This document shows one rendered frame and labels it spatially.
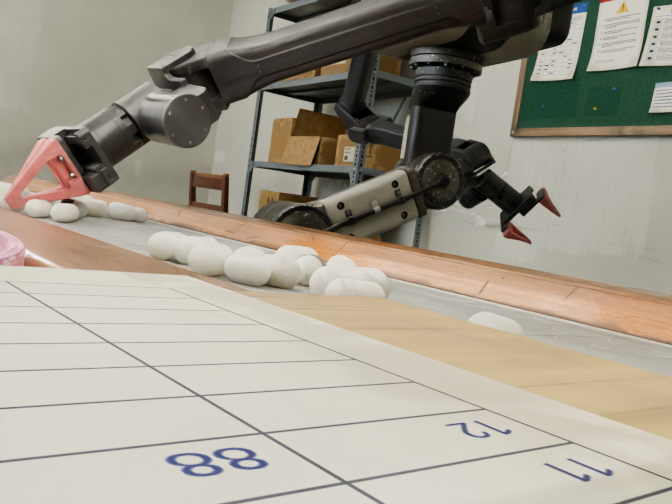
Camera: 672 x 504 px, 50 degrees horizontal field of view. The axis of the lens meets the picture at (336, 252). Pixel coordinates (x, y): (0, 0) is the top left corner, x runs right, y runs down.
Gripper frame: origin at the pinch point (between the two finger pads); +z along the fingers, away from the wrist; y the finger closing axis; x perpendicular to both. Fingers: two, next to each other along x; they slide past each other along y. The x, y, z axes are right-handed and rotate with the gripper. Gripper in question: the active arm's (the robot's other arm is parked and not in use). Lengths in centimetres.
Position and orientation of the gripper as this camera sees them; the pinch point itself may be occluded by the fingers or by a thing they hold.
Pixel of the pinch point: (14, 199)
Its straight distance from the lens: 82.7
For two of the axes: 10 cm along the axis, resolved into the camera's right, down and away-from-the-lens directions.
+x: 4.1, 7.9, 4.6
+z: -6.7, 6.0, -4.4
